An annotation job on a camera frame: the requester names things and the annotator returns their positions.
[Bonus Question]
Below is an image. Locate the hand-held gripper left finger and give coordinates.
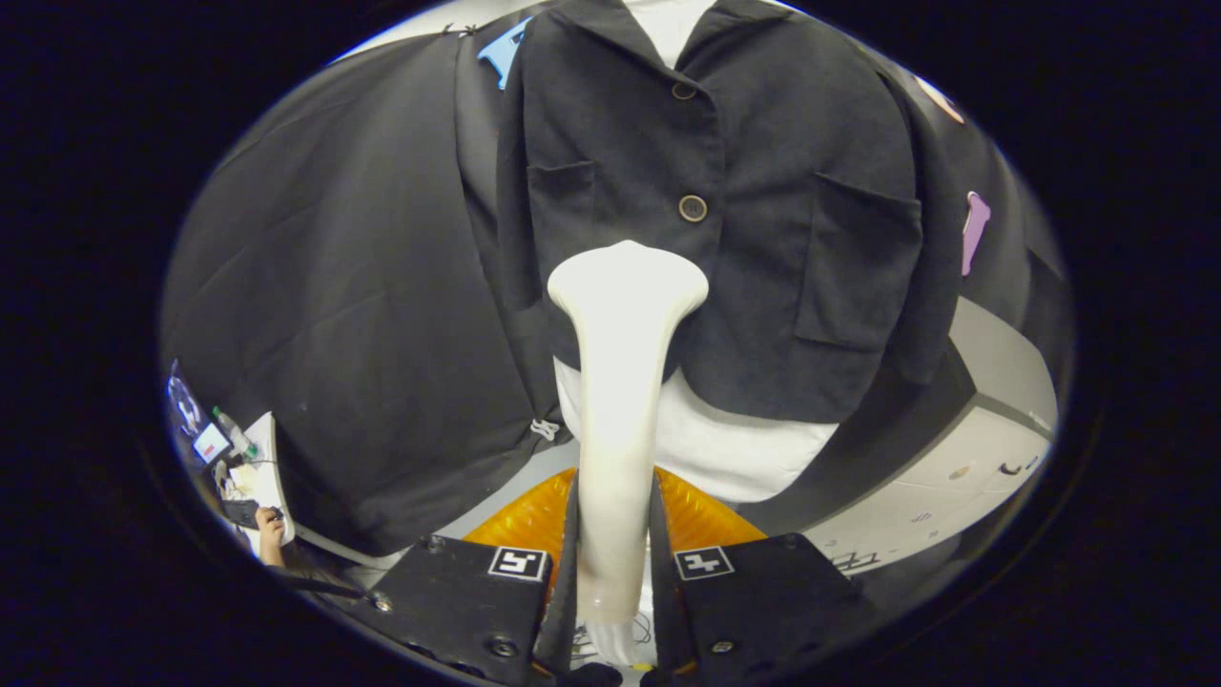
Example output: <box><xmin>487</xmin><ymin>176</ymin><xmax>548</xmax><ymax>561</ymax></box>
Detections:
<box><xmin>362</xmin><ymin>468</ymin><xmax>580</xmax><ymax>686</ymax></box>

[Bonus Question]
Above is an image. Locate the white shirt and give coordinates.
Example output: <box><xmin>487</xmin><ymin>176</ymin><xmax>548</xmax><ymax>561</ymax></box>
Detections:
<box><xmin>553</xmin><ymin>0</ymin><xmax>840</xmax><ymax>505</ymax></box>

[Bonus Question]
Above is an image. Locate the black blazer jacket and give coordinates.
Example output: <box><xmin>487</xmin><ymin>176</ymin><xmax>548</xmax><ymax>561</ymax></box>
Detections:
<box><xmin>496</xmin><ymin>0</ymin><xmax>964</xmax><ymax>426</ymax></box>

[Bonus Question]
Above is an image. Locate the black handheld device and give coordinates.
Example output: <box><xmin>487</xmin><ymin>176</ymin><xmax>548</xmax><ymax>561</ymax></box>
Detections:
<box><xmin>221</xmin><ymin>499</ymin><xmax>285</xmax><ymax>531</ymax></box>

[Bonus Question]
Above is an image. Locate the black backdrop cloth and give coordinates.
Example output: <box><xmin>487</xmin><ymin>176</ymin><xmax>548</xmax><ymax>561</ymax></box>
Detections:
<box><xmin>160</xmin><ymin>10</ymin><xmax>1069</xmax><ymax>559</ymax></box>

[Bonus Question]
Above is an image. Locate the grey cabinet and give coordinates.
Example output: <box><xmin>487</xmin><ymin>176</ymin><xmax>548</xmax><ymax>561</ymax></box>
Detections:
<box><xmin>806</xmin><ymin>296</ymin><xmax>1060</xmax><ymax>578</ymax></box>

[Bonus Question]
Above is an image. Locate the white garment steamer with hose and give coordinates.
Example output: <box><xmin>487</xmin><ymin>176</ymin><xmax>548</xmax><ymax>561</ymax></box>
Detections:
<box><xmin>547</xmin><ymin>240</ymin><xmax>710</xmax><ymax>669</ymax></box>

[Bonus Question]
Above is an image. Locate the white desk with papers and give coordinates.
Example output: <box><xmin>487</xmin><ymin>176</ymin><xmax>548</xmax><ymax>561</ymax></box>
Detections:
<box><xmin>217</xmin><ymin>412</ymin><xmax>297</xmax><ymax>554</ymax></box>

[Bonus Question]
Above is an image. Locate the green plastic bottle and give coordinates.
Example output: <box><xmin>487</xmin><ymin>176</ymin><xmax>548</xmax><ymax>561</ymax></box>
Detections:
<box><xmin>212</xmin><ymin>407</ymin><xmax>259</xmax><ymax>461</ymax></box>

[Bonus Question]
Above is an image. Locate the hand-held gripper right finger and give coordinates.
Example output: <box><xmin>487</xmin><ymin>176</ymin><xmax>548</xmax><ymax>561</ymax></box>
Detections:
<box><xmin>652</xmin><ymin>466</ymin><xmax>874</xmax><ymax>684</ymax></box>

